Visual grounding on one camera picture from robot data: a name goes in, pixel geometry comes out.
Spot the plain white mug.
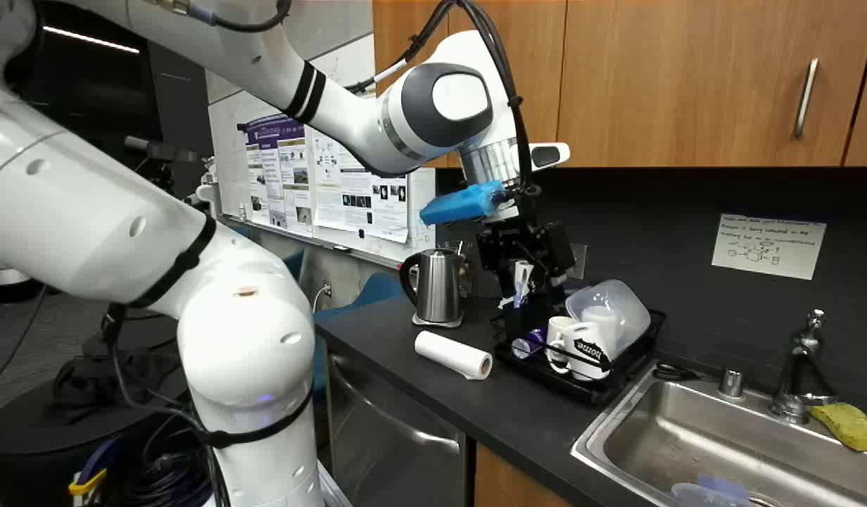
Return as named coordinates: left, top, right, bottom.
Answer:
left=543, top=314, right=577, bottom=377

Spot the stainless steel sink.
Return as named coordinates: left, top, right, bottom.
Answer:
left=569, top=365, right=867, bottom=507

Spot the stainless steel electric kettle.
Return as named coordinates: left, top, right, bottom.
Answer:
left=396, top=248, right=470, bottom=329

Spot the clear plastic container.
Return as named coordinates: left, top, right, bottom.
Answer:
left=563, top=276, right=652, bottom=360

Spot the silver cabinet door handle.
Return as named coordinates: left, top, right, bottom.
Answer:
left=791, top=56, right=821, bottom=142

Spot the purple cup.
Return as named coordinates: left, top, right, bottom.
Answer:
left=508, top=327, right=549, bottom=365

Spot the blue item in sink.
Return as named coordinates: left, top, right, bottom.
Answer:
left=670, top=474, right=753, bottom=507

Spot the coloured cable bundle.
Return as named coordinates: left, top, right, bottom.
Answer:
left=65, top=411, right=220, bottom=507

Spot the wooden base cabinet door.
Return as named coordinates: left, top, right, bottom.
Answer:
left=470, top=442, right=580, bottom=507

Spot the white mug with black print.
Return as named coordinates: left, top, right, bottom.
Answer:
left=566, top=318, right=617, bottom=384

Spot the black dish rack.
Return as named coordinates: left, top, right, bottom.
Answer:
left=491, top=300, right=670, bottom=410

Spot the black round pedestal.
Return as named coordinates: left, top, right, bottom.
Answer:
left=0, top=374, right=220, bottom=507

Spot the glass pour-over coffee maker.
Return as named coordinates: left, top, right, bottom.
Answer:
left=452, top=243, right=476, bottom=301

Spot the chrome sink fitting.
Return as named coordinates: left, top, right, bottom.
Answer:
left=718, top=366, right=745, bottom=403

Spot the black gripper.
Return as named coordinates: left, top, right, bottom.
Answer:
left=473, top=186, right=580, bottom=315

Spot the purple header poster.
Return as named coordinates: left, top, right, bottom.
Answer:
left=241, top=113, right=314, bottom=231

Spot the yellow sponge cloth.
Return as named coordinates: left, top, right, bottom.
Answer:
left=808, top=401, right=867, bottom=456

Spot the white paper towel roll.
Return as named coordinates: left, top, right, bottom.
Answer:
left=411, top=329, right=498, bottom=384

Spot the whiteboard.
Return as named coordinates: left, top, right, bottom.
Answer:
left=206, top=89, right=438, bottom=270

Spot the stainless steel dishwasher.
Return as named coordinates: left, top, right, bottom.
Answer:
left=320, top=346, right=470, bottom=507

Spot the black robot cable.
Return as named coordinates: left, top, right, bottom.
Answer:
left=344, top=0, right=539, bottom=205

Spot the chrome faucet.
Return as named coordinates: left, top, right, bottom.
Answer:
left=767, top=308, right=835, bottom=420

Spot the white paper note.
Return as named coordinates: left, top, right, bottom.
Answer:
left=708, top=211, right=828, bottom=282

